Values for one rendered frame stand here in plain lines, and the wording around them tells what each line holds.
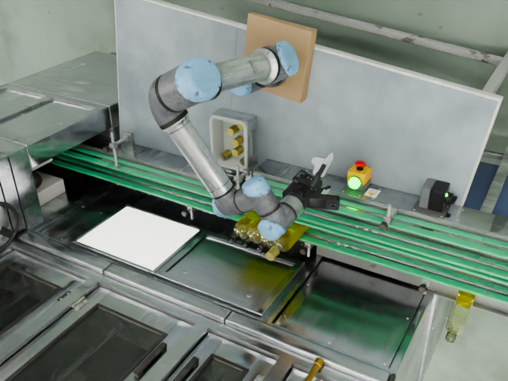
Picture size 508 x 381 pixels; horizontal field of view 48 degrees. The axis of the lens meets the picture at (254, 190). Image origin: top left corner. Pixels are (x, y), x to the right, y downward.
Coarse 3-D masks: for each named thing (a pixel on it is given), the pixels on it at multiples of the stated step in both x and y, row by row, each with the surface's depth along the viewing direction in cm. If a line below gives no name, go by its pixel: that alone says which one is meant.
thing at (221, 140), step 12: (216, 120) 232; (228, 120) 224; (216, 132) 234; (240, 132) 233; (216, 144) 236; (228, 144) 239; (240, 144) 236; (216, 156) 239; (240, 156) 239; (228, 168) 235; (240, 168) 233
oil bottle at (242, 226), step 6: (246, 216) 219; (252, 216) 219; (258, 216) 219; (240, 222) 216; (246, 222) 216; (252, 222) 216; (234, 228) 214; (240, 228) 213; (246, 228) 213; (246, 234) 214
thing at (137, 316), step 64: (64, 192) 273; (128, 192) 274; (0, 256) 231; (64, 256) 226; (320, 256) 226; (0, 320) 200; (64, 320) 199; (128, 320) 199; (192, 320) 196; (256, 320) 192; (320, 320) 196; (384, 320) 195
